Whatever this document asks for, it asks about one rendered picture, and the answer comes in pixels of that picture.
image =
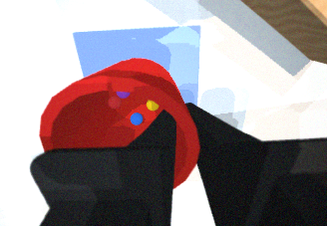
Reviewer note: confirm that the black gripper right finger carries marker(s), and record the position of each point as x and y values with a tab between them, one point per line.
238	169

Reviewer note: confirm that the red cup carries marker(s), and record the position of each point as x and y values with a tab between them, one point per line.
79	115

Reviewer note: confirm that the blue marble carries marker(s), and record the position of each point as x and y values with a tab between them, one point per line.
136	118

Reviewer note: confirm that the purple marble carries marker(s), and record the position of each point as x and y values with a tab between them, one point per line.
122	95

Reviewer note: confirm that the yellow marble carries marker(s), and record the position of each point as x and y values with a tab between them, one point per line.
152	106

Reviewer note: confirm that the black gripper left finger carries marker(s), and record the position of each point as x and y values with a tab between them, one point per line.
144	169

